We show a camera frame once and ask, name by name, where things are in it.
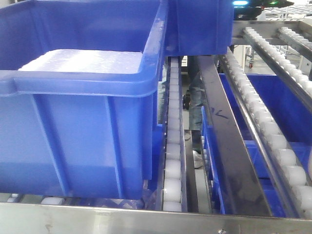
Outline white foam sheet in crate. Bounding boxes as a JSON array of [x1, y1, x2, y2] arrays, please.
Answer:
[[19, 49, 142, 74]]

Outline white plastic trash bin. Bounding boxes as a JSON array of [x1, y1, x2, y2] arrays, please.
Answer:
[[308, 152, 312, 178]]

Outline white roller track far right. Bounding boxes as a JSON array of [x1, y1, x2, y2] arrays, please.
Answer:
[[243, 27, 312, 111]]

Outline blue crate lower layer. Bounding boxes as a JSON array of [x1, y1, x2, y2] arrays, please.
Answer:
[[202, 74, 312, 217]]

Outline large blue crate front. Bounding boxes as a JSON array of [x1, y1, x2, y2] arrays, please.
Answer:
[[0, 0, 168, 199]]

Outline white roller track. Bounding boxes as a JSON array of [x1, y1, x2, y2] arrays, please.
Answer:
[[219, 49, 312, 219], [243, 27, 312, 111], [162, 57, 188, 212]]

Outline dark steel divider rail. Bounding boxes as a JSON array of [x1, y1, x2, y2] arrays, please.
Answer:
[[197, 56, 273, 216]]

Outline white roller track centre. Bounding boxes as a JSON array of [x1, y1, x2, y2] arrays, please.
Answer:
[[162, 57, 188, 212]]

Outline blue crate rear middle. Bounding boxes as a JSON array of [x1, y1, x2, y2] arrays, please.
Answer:
[[164, 0, 234, 57]]

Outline steel front shelf beam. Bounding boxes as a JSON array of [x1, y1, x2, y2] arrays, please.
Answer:
[[0, 203, 312, 234]]

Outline person legs in jeans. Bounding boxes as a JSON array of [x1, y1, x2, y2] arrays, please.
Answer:
[[186, 55, 208, 169]]

